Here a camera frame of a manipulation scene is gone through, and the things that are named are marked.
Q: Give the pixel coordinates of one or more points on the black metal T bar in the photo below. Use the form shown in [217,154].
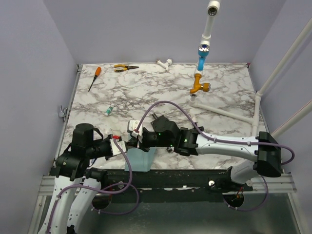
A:
[168,149]

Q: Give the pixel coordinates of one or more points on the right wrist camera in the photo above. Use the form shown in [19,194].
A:
[134,130]

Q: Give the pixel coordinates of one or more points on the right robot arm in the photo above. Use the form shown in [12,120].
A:
[261,153]

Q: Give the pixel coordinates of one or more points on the green glue tube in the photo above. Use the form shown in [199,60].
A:
[109,110]

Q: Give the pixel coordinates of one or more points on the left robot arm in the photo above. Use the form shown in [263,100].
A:
[75,184]

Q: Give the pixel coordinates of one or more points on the metal wall hook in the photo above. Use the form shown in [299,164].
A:
[62,112]

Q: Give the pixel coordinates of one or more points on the blue tap valve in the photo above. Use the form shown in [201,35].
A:
[203,51]

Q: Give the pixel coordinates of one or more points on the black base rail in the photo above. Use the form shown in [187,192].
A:
[165,186]

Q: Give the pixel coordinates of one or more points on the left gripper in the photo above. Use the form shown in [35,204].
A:
[107,138]

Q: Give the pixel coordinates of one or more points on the orange brass tap valve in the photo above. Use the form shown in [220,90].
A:
[197,86]

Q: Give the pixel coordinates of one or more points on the orange handled screwdriver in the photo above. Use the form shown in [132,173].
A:
[97,73]

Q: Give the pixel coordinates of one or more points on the yellow handled pliers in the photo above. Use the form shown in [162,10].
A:
[122,67]

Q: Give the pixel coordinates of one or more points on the white pipe tee fitting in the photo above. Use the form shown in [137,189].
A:
[166,64]

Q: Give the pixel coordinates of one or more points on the white PVC pipe assembly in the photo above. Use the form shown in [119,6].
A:
[212,11]

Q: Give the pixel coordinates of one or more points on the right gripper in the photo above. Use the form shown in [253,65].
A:
[143,144]

